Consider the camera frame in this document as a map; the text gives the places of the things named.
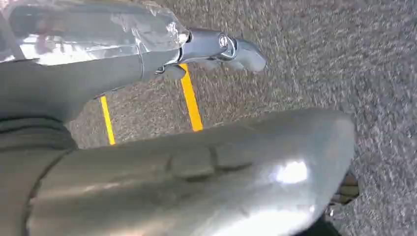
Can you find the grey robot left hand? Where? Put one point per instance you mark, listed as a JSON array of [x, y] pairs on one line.
[[228, 176]]

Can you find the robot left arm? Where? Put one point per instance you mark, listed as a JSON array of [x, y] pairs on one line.
[[19, 182]]

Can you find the yellow floor tape strip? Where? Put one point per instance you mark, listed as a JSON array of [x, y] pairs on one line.
[[192, 101], [107, 122]]

